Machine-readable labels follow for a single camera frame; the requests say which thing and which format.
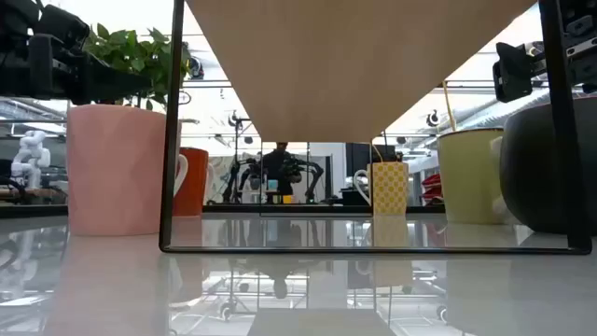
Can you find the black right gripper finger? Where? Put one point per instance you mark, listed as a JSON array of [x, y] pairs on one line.
[[510, 72]]

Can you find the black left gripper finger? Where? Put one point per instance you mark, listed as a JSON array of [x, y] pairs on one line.
[[116, 86]]

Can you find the pink mug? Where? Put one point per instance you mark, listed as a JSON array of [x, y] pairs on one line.
[[114, 168]]

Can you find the black mug red inside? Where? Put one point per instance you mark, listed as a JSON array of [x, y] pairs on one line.
[[536, 168]]

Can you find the pale yellow-green mug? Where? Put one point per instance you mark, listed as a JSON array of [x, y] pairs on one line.
[[468, 177]]

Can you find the yellow checkered mug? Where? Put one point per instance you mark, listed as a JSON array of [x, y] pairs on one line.
[[389, 189]]

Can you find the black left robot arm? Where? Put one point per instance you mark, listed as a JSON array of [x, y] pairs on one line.
[[11, 74]]

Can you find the black background robot arm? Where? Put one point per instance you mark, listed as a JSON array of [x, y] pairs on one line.
[[315, 177], [231, 182]]

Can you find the green potted plant black pot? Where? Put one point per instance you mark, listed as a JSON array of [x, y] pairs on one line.
[[135, 56]]

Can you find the black ceiling-hung device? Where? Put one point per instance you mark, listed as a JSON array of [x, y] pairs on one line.
[[433, 118], [196, 67], [233, 119]]

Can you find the white humanoid robot figure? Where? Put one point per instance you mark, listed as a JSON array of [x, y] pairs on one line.
[[30, 158]]

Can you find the red storage bins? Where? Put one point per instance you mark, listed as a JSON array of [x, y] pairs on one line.
[[431, 186]]

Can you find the floral painted panel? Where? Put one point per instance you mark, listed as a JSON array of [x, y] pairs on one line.
[[219, 182]]

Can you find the wooden board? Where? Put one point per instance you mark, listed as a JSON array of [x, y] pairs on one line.
[[354, 70]]

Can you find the black monitor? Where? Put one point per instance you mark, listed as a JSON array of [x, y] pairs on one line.
[[356, 156]]

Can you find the person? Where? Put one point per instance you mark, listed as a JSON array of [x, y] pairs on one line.
[[279, 168]]

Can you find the small blue cup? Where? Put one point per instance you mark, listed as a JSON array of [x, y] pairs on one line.
[[273, 185]]

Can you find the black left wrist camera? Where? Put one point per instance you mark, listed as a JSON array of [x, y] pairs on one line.
[[63, 25]]

